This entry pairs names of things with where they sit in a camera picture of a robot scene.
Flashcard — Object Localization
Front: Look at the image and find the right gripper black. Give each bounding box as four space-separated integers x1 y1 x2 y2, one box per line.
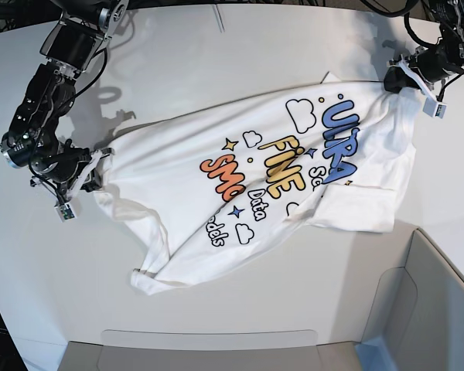
30 141 102 193

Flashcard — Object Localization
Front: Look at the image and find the white t-shirt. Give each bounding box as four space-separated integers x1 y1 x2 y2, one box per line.
94 75 421 295

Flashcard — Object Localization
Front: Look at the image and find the beige cardboard box right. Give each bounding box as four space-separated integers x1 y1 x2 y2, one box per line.
361 226 464 371

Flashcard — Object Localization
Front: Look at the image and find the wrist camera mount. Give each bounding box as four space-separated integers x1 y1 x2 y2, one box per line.
29 147 113 224
387 56 447 119

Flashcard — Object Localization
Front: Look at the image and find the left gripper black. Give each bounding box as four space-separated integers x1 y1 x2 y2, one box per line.
384 42 464 94

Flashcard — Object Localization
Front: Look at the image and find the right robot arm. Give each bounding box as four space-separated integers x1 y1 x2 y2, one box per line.
0 1 128 203

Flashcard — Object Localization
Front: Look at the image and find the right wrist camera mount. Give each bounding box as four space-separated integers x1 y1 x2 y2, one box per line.
29 147 113 224

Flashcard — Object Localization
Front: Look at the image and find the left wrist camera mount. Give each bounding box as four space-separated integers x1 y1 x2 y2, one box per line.
387 56 447 119

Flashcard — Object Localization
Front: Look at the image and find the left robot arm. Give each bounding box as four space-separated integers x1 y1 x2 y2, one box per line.
363 1 464 102

